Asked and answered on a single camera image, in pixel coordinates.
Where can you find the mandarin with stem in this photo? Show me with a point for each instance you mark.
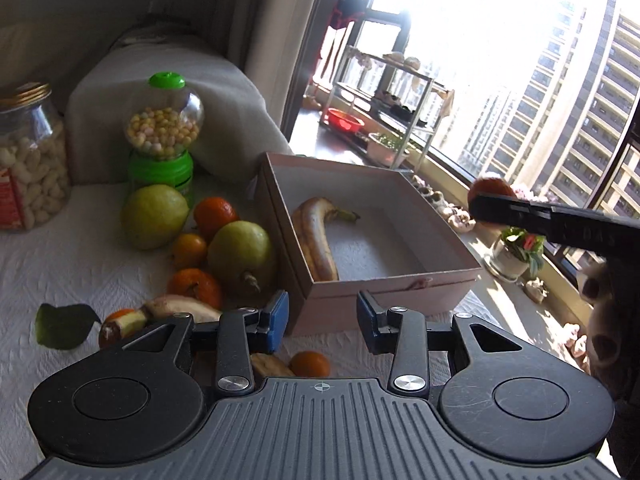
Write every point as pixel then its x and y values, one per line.
pixel 196 284

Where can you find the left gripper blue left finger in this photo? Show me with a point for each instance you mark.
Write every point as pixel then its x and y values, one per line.
pixel 242 332

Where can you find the small kumquat orange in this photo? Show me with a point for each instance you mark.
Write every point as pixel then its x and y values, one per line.
pixel 188 250

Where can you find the potted plant on sill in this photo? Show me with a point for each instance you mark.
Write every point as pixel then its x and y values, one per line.
pixel 517 254

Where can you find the dark orange mandarin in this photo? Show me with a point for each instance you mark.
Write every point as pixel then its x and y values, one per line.
pixel 212 214

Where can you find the white planter with greens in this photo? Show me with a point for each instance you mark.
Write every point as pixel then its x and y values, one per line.
pixel 383 148

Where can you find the pink cardboard box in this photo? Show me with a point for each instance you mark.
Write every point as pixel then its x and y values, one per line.
pixel 400 249

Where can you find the red hanging bag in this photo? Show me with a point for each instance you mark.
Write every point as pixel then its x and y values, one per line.
pixel 344 13

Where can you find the mandarin with leaf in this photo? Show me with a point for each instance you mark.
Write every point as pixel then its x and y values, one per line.
pixel 117 314

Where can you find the right gloved hand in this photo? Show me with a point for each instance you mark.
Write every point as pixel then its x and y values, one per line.
pixel 612 288

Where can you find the beige curtain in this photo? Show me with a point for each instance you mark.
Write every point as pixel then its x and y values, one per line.
pixel 263 38

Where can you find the spotted banana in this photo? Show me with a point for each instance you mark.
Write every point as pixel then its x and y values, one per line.
pixel 167 306
pixel 309 221

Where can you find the large front mandarin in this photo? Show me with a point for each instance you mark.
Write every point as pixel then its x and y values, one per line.
pixel 490 185

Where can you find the small orange mandarin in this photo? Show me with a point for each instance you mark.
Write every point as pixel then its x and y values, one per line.
pixel 310 364

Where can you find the grey covered sofa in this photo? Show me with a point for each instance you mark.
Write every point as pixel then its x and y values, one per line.
pixel 94 66

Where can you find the glass jar of peanuts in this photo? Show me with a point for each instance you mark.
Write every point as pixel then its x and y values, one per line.
pixel 34 171

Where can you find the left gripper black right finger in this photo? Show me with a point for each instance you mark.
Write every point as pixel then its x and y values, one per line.
pixel 402 333

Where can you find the red plastic basin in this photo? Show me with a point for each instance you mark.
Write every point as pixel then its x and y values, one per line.
pixel 340 120

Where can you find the green pear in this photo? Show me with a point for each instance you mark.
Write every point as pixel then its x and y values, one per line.
pixel 153 216
pixel 241 255

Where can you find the green candy dispenser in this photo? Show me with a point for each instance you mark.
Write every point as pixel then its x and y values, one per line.
pixel 163 119

